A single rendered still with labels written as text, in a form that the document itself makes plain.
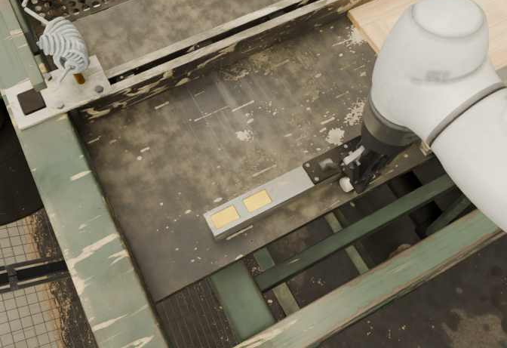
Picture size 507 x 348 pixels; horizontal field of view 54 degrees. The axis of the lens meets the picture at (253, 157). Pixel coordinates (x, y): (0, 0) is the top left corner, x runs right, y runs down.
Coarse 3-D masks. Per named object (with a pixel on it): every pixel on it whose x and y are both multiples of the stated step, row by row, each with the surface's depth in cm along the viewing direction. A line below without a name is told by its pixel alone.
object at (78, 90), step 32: (288, 0) 115; (320, 0) 115; (352, 0) 119; (224, 32) 111; (256, 32) 111; (288, 32) 116; (96, 64) 102; (128, 64) 106; (160, 64) 109; (192, 64) 108; (224, 64) 114; (64, 96) 98; (96, 96) 98; (128, 96) 106
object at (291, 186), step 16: (288, 176) 99; (304, 176) 99; (336, 176) 101; (256, 192) 98; (272, 192) 98; (288, 192) 98; (304, 192) 99; (224, 208) 96; (240, 208) 96; (272, 208) 97; (208, 224) 94; (240, 224) 95
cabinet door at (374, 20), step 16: (384, 0) 123; (400, 0) 123; (416, 0) 123; (480, 0) 124; (496, 0) 124; (352, 16) 121; (368, 16) 121; (384, 16) 121; (400, 16) 121; (496, 16) 122; (368, 32) 118; (384, 32) 118; (496, 32) 120; (496, 48) 117; (496, 64) 115
